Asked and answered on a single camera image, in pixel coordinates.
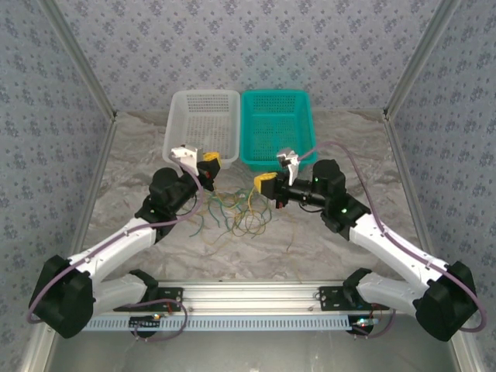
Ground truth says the teal perforated plastic basket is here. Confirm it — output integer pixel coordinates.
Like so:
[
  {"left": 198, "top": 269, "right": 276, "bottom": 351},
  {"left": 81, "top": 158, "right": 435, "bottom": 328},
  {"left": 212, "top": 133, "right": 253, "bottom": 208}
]
[{"left": 239, "top": 89, "right": 319, "bottom": 175}]

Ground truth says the small black controller board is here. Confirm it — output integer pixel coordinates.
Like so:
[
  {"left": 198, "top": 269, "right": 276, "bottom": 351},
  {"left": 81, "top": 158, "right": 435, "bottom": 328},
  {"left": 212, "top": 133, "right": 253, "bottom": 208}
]
[
  {"left": 350, "top": 315, "right": 380, "bottom": 335},
  {"left": 129, "top": 314, "right": 163, "bottom": 330}
]

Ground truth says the white perforated plastic basket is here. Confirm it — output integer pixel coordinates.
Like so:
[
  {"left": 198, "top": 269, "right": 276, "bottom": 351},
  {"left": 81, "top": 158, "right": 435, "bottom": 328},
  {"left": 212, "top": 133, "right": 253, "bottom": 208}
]
[{"left": 161, "top": 89, "right": 241, "bottom": 171}]

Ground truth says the thin green cable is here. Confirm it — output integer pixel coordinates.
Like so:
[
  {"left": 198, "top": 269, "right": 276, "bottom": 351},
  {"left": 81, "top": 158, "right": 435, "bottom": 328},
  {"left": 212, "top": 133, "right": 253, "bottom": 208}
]
[
  {"left": 207, "top": 192, "right": 228, "bottom": 230},
  {"left": 232, "top": 188, "right": 272, "bottom": 238},
  {"left": 216, "top": 188, "right": 253, "bottom": 212},
  {"left": 188, "top": 210, "right": 205, "bottom": 239}
]

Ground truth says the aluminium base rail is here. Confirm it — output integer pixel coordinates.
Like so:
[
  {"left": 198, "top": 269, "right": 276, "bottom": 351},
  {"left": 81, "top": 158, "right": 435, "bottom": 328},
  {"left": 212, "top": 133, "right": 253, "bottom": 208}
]
[{"left": 149, "top": 281, "right": 361, "bottom": 314}]

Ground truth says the aluminium table edge rail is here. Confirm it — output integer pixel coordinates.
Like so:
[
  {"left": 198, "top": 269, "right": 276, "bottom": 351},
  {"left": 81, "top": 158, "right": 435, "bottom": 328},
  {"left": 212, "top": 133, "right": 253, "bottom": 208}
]
[
  {"left": 67, "top": 115, "right": 119, "bottom": 259},
  {"left": 383, "top": 112, "right": 437, "bottom": 257}
]

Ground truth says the white slotted cable duct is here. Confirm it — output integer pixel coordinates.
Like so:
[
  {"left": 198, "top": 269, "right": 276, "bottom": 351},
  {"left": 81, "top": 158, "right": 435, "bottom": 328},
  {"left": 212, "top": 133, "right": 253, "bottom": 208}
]
[{"left": 83, "top": 314, "right": 375, "bottom": 332}]

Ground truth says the grey metal sheet panel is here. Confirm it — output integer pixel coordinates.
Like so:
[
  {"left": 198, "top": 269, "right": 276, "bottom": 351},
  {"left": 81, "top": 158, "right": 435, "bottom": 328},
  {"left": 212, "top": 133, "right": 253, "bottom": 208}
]
[{"left": 38, "top": 312, "right": 472, "bottom": 372}]

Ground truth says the aluminium frame post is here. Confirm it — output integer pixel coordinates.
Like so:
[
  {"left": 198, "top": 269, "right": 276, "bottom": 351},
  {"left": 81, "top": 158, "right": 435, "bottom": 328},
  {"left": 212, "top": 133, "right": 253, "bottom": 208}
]
[
  {"left": 382, "top": 0, "right": 464, "bottom": 122},
  {"left": 38, "top": 0, "right": 119, "bottom": 122}
]

